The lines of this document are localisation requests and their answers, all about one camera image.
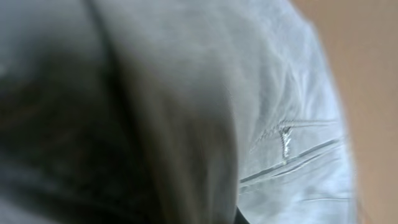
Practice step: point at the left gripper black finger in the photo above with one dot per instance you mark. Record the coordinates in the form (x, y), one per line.
(239, 217)

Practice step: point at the grey cotton shorts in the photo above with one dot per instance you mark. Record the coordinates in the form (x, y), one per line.
(169, 111)

